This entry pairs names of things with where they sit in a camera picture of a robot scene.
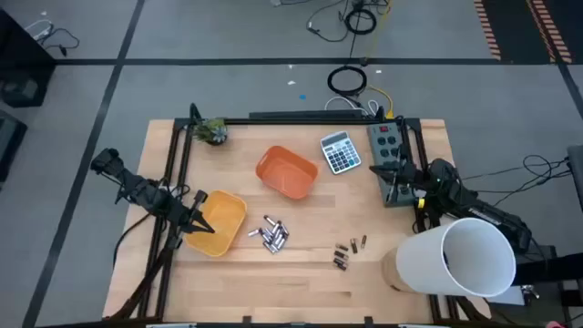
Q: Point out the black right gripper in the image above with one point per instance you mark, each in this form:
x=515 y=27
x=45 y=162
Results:
x=419 y=182

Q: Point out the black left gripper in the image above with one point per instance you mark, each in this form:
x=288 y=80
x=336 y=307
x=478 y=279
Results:
x=182 y=218

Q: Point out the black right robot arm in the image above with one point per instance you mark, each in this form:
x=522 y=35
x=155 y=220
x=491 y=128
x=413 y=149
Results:
x=483 y=212

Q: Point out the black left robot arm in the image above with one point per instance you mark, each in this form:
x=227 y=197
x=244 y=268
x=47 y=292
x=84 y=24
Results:
x=136 y=187

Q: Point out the yellow plastic basket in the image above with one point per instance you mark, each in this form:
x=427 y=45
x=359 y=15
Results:
x=223 y=223

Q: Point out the grey power strip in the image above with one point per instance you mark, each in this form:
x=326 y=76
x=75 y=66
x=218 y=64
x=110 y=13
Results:
x=380 y=146

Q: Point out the grey desk calculator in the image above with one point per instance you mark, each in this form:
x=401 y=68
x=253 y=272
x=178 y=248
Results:
x=340 y=152

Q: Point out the silver AAA battery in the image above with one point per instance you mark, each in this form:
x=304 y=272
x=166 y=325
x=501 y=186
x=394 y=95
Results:
x=273 y=237
x=269 y=247
x=276 y=246
x=270 y=220
x=253 y=232
x=265 y=236
x=284 y=229
x=276 y=227
x=281 y=241

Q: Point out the small potted succulent plant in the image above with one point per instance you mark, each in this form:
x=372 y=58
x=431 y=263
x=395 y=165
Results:
x=213 y=131

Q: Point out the orange plastic basket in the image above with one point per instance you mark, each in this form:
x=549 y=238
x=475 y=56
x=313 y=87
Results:
x=287 y=173

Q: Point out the large white cylinder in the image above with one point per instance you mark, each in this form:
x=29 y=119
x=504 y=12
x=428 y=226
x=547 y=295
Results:
x=455 y=259

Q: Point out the black box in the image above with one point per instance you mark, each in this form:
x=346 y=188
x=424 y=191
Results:
x=9 y=141

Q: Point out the black cabinet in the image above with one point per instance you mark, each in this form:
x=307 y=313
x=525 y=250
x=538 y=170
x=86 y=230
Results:
x=23 y=77

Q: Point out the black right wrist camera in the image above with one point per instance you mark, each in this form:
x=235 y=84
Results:
x=407 y=172

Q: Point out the black metal rig frame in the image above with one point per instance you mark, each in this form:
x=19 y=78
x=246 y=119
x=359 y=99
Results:
x=296 y=121

